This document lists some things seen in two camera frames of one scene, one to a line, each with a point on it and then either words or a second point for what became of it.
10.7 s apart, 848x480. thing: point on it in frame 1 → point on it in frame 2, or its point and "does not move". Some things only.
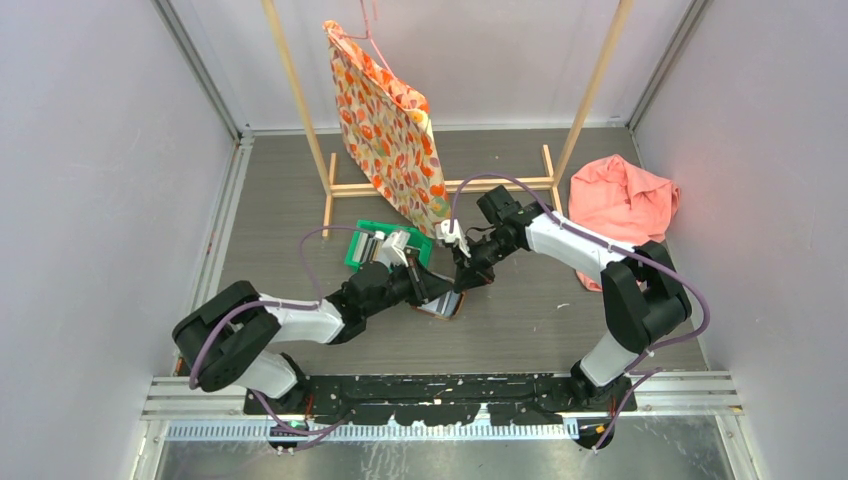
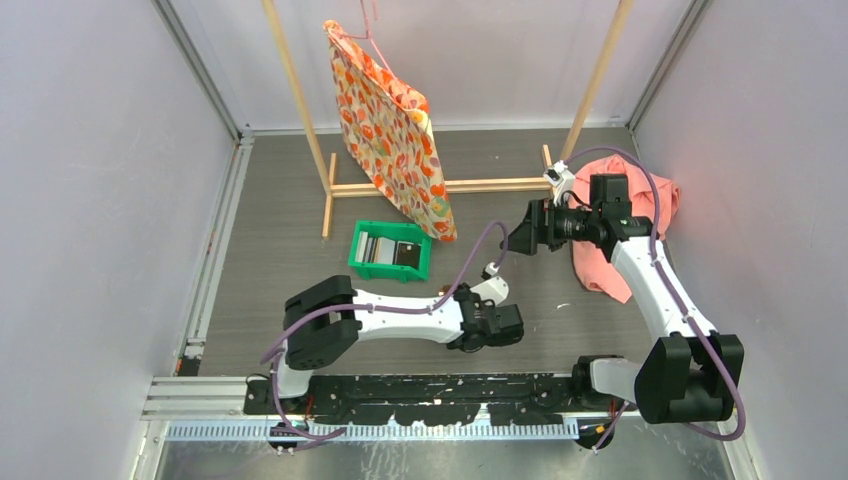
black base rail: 428,400 does not move
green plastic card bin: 417,241 does not move
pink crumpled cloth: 618,202 does not move
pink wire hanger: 367,35 does not move
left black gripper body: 402,286 → 460,347
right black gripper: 470,277 → 539,226
